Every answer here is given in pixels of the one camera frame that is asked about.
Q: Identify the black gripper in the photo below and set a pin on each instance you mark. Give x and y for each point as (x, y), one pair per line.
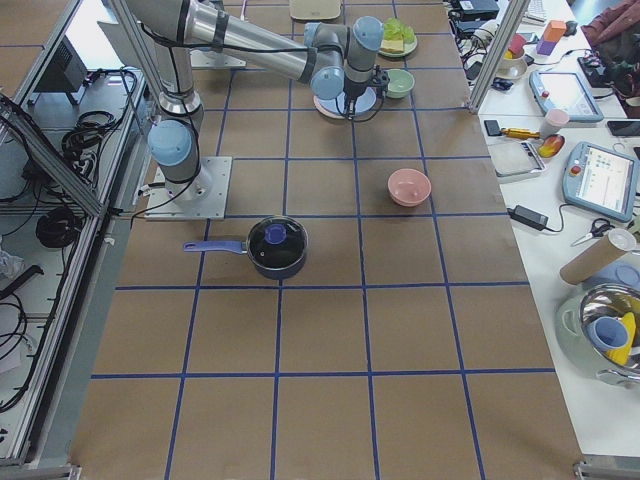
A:
(353, 92)

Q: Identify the blue plate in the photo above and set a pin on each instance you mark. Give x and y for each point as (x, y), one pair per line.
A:
(336, 106)

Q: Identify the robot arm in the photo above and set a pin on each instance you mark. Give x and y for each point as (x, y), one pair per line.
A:
(336, 61)

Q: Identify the cream plate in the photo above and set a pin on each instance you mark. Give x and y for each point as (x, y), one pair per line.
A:
(327, 113)

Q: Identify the green bowl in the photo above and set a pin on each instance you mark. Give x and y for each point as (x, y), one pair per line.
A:
(401, 83)

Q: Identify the brown bread slice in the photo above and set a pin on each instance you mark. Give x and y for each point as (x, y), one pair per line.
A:
(392, 46)

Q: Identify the green plate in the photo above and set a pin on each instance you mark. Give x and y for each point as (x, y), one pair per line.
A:
(406, 47)

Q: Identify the green lettuce leaf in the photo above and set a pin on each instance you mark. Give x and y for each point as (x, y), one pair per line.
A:
(396, 30)

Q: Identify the pink bowl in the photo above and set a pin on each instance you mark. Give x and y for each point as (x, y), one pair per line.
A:
(409, 187)

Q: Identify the cream toaster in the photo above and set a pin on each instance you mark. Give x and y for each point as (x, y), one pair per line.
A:
(315, 10)

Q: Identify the glass pot lid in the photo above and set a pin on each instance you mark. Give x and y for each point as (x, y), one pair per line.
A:
(277, 242)

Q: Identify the dark blue pot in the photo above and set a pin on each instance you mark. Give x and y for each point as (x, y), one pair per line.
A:
(240, 247)

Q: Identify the white bowl with fruit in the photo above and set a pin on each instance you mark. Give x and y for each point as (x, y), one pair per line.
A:
(513, 66)

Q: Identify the silver kitchen scale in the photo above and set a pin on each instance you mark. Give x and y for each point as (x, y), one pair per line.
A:
(515, 160)

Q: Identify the black power adapter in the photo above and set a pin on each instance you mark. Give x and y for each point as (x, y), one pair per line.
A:
(528, 217)

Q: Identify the white paper cup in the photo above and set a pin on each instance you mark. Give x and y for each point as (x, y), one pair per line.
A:
(554, 120)

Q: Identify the red yellow mango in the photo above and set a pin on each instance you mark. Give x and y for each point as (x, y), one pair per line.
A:
(551, 146)

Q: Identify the upper teach pendant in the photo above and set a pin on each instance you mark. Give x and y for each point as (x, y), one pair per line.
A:
(565, 91)

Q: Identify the teach pendant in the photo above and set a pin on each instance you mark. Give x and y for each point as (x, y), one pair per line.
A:
(601, 180)
(565, 91)

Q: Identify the purple orange toy block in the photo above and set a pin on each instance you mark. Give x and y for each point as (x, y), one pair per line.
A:
(552, 34)

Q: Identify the lower teach pendant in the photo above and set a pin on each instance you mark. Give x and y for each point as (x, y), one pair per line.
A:
(601, 180)

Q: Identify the cardboard tube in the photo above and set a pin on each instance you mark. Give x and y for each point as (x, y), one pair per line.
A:
(611, 247)

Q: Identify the steel mixing bowl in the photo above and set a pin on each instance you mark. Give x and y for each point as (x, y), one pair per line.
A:
(619, 366)

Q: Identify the blue cup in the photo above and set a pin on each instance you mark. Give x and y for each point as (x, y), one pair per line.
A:
(608, 333)

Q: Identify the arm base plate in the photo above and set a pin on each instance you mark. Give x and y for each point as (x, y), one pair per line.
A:
(211, 60)
(205, 199)

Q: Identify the orange screwdriver handle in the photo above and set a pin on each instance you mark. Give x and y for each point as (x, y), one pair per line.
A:
(522, 134)

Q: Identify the aluminium frame post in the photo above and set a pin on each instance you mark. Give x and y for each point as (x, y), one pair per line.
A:
(512, 17)

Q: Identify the black handled scissors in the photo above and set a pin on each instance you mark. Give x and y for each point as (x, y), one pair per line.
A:
(599, 227)

